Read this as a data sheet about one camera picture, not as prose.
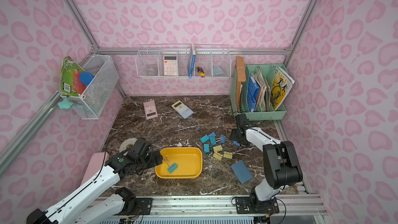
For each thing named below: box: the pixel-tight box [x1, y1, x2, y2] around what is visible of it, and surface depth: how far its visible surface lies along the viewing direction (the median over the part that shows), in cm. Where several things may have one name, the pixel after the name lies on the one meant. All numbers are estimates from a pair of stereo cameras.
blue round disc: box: [79, 71, 95, 86], surface depth 77 cm
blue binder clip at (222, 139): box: [219, 133, 226, 144], surface depth 97 cm
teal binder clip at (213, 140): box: [209, 136, 217, 146], surface depth 95 cm
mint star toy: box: [57, 97, 74, 110], surface depth 64 cm
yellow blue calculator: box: [171, 100, 194, 120], surface depth 112 cm
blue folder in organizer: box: [247, 73, 260, 113], surface depth 99 cm
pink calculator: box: [143, 99, 159, 121], surface depth 112 cm
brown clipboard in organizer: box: [235, 56, 247, 112], surface depth 88 cm
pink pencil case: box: [80, 151, 110, 187], surface depth 87 cm
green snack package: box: [60, 56, 87, 96], surface depth 72 cm
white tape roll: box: [119, 137, 138, 157], surface depth 96 cm
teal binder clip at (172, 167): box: [163, 155, 179, 174], surface depth 85 cm
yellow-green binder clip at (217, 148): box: [213, 144, 223, 152], surface depth 92 cm
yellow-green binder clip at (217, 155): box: [213, 151, 224, 161], surface depth 90 cm
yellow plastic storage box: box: [154, 147, 203, 180], surface depth 87 cm
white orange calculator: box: [163, 55, 178, 76], surface depth 96 cm
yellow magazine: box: [270, 65, 295, 111], surface depth 100 cm
